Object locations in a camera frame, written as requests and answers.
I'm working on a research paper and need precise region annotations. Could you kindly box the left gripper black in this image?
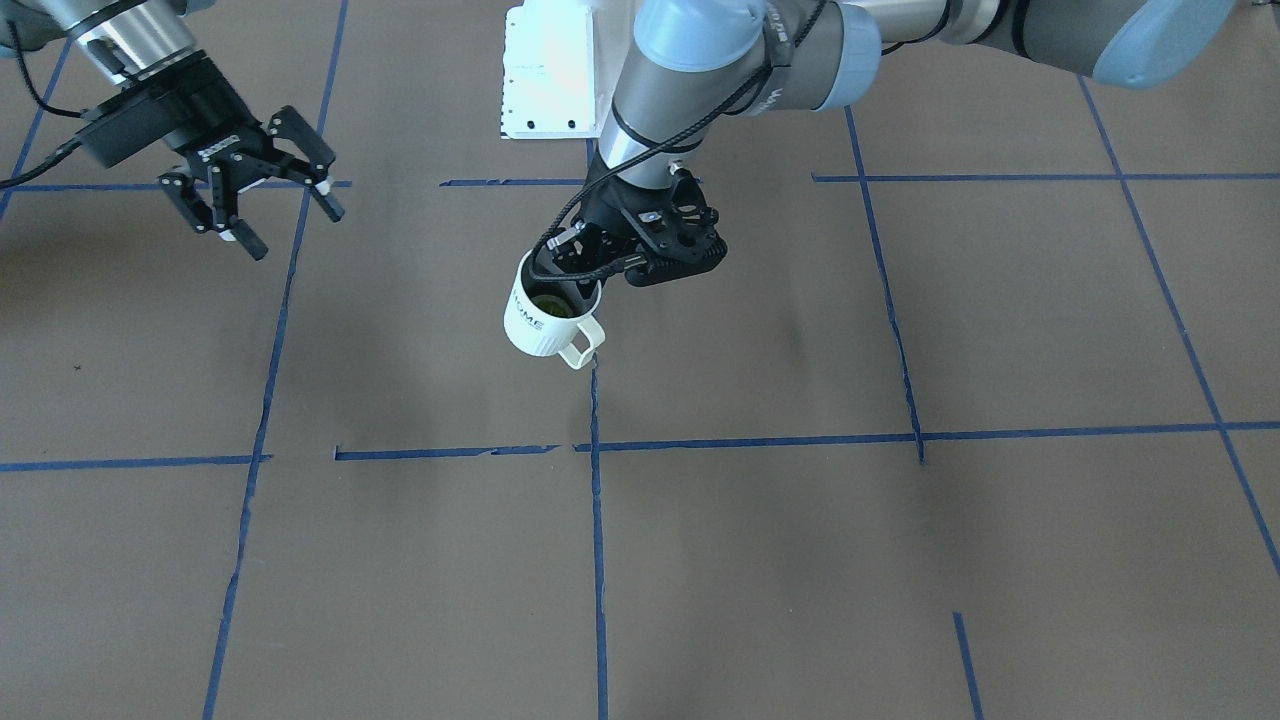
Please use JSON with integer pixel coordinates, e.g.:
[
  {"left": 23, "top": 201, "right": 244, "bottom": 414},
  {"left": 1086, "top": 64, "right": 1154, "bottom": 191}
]
[{"left": 527, "top": 169, "right": 728, "bottom": 313}]

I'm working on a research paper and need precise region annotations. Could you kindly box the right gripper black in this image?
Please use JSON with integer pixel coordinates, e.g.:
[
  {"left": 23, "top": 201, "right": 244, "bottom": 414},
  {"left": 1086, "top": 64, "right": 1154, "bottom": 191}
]
[{"left": 150, "top": 58, "right": 346, "bottom": 261}]

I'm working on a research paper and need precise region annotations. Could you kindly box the lemon slice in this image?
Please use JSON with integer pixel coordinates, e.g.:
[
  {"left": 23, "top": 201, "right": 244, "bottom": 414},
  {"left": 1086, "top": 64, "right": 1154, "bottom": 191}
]
[{"left": 530, "top": 293, "right": 575, "bottom": 319}]

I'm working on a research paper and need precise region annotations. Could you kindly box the white ribbed mug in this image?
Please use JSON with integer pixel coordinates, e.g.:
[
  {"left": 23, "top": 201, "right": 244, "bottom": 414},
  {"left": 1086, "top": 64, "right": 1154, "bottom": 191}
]
[{"left": 504, "top": 251, "right": 605, "bottom": 370}]

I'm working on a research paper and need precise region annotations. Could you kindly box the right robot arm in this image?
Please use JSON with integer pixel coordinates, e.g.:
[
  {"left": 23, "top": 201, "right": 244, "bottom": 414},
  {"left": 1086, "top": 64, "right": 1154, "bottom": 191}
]
[{"left": 3, "top": 1, "right": 346, "bottom": 260}]

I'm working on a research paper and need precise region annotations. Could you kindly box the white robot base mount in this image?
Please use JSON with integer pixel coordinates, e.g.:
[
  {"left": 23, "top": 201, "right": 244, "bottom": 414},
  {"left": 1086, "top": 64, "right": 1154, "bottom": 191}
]
[{"left": 500, "top": 1, "right": 640, "bottom": 140}]

